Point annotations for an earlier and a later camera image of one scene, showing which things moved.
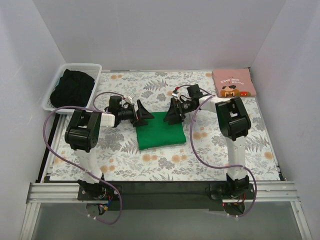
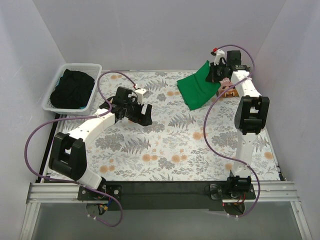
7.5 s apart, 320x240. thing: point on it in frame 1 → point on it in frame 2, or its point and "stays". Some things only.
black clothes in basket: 74,89 stays
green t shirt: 158,133 → 195,89
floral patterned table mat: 170,126 stays
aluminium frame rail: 270,192 stays
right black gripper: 176,109 → 213,74
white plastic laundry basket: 74,84 stays
